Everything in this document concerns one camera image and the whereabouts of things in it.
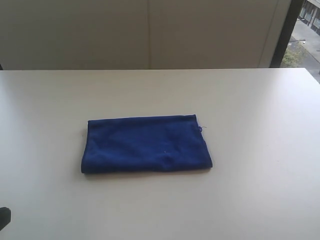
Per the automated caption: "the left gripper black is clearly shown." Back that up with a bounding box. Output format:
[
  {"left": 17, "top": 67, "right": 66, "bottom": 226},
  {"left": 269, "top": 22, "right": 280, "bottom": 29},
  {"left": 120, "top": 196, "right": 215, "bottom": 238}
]
[{"left": 0, "top": 207, "right": 12, "bottom": 229}]

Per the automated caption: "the blue microfiber towel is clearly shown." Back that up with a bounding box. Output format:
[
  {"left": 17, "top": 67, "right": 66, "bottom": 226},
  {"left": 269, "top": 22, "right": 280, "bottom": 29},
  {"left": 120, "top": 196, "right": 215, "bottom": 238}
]
[{"left": 80, "top": 115, "right": 213, "bottom": 175}]

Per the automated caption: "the dark window frame post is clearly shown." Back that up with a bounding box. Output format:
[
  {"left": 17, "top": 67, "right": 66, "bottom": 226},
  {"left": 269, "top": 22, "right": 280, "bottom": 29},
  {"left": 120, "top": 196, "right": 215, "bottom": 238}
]
[{"left": 269, "top": 0, "right": 304, "bottom": 68}]

